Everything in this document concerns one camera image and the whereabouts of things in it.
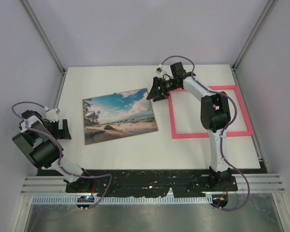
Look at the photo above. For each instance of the beach photo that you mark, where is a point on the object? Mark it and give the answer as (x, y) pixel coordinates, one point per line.
(119, 116)

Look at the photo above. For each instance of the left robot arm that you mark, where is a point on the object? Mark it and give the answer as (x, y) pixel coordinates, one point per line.
(42, 152)

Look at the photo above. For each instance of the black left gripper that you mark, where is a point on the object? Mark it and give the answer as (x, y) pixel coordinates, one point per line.
(61, 134)

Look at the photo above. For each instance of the aluminium frame post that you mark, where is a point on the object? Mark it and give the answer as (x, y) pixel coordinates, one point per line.
(38, 27)
(269, 6)

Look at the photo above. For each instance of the right aluminium frame post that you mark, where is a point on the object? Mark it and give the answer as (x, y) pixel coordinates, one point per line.
(269, 6)

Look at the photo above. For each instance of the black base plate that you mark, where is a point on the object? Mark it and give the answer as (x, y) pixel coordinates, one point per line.
(150, 183)

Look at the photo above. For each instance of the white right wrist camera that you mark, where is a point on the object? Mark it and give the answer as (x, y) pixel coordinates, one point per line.
(160, 71)

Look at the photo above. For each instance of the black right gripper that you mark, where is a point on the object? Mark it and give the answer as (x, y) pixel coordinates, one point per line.
(154, 92)

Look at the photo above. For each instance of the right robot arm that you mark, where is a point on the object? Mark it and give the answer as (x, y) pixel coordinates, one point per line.
(215, 114)

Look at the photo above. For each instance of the left aluminium frame post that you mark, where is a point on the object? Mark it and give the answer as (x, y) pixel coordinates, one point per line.
(38, 27)

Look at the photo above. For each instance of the slotted cable duct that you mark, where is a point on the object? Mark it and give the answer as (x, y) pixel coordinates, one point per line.
(77, 200)

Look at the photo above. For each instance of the pink picture frame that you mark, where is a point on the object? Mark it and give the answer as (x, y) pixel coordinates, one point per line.
(242, 108)

